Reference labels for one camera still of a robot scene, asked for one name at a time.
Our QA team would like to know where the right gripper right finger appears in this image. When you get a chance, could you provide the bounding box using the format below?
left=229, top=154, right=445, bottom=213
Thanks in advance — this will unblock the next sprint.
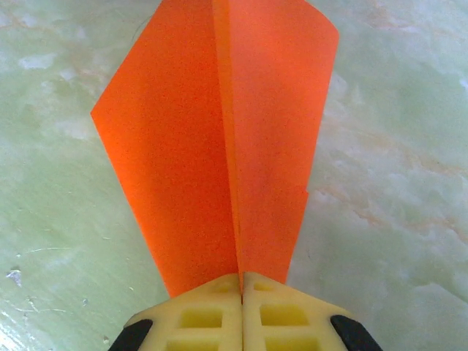
left=241, top=270, right=383, bottom=351

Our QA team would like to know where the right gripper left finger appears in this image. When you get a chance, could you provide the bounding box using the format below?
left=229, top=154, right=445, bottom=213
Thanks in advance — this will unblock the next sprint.
left=109, top=272, right=243, bottom=351

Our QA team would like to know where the orange square paper sheet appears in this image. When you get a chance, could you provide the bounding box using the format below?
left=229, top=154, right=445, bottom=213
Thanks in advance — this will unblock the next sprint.
left=90, top=0, right=340, bottom=298

